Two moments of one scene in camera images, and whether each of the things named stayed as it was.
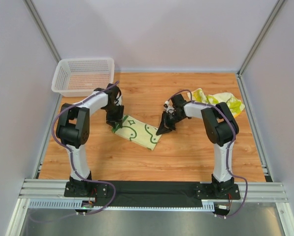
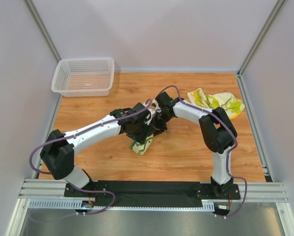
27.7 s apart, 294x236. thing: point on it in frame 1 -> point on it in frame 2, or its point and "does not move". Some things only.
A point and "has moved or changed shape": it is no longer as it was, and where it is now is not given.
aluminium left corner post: (43, 29) does not move
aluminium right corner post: (275, 11) does not move
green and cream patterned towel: (139, 132) has moved or changed shape
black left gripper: (114, 117) -> (142, 131)
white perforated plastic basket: (79, 77) does not move
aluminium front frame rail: (33, 189) does not move
